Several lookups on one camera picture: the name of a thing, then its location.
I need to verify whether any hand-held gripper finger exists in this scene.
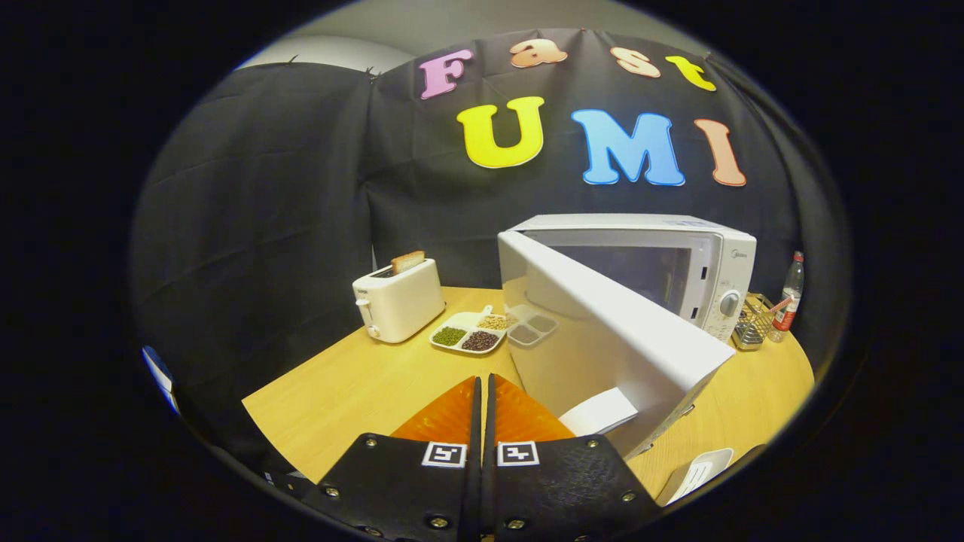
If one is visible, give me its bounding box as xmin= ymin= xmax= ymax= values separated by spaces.
xmin=484 ymin=373 xmax=662 ymax=542
xmin=316 ymin=375 xmax=483 ymax=542

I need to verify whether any white toaster oven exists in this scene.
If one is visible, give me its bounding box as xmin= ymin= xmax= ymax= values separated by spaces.
xmin=497 ymin=214 xmax=758 ymax=460

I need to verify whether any cream bread toaster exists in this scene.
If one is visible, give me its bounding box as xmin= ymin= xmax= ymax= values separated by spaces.
xmin=352 ymin=258 xmax=447 ymax=345

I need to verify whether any white divided bean dish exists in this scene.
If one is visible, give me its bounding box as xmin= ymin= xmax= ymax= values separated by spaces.
xmin=429 ymin=305 xmax=520 ymax=356

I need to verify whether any white ribbed tray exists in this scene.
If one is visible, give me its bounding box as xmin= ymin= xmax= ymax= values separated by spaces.
xmin=655 ymin=447 xmax=735 ymax=507

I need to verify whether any clear plastic water bottle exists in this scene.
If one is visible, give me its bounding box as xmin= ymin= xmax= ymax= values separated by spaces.
xmin=768 ymin=251 xmax=805 ymax=343

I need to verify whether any blue and white object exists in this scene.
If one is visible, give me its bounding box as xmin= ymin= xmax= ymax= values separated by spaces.
xmin=142 ymin=345 xmax=180 ymax=415

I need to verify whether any metal wire basket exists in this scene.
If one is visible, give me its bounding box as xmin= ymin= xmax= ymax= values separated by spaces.
xmin=732 ymin=293 xmax=776 ymax=352

